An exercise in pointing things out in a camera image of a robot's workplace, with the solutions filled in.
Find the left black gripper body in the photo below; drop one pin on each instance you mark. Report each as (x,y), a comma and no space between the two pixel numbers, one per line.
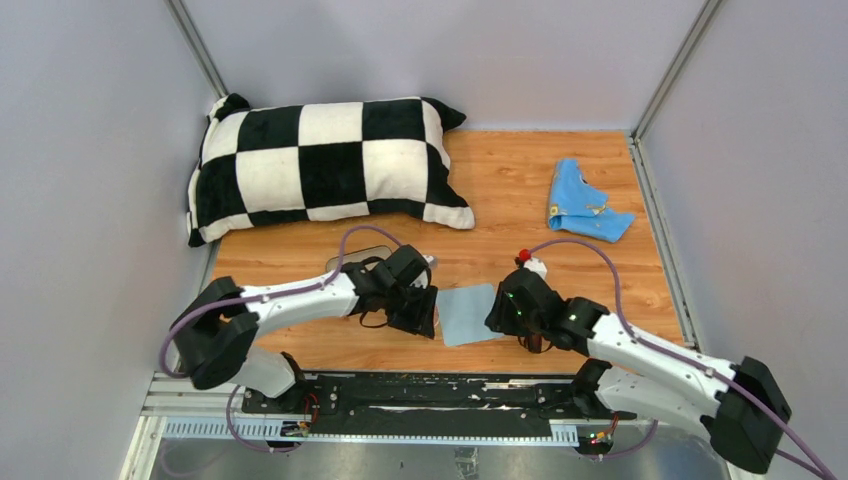
(409,307)

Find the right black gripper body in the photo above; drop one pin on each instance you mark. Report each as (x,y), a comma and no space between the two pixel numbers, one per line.
(511,320)

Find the light blue cleaning cloth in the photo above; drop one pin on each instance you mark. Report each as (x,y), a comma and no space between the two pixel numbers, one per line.
(462,313)

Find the black sunglasses case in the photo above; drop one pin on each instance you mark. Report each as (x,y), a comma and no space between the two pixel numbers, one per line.
(380,251)

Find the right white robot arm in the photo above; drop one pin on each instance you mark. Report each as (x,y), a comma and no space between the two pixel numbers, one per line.
(738,408)

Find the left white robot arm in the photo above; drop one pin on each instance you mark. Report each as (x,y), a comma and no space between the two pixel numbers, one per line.
(215,336)

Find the brown sunglasses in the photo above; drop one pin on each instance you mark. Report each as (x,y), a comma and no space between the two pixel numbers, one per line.
(534,342)

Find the blue crumpled cloth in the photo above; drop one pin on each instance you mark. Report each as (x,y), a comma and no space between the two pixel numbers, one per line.
(579,208)

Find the black white checkered pillow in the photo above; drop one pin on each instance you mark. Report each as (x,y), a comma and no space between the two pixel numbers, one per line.
(323,162)

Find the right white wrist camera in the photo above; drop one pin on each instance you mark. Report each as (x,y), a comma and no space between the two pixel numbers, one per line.
(526,260)

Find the aluminium frame rail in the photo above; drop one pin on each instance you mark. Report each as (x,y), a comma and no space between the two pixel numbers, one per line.
(216,414)

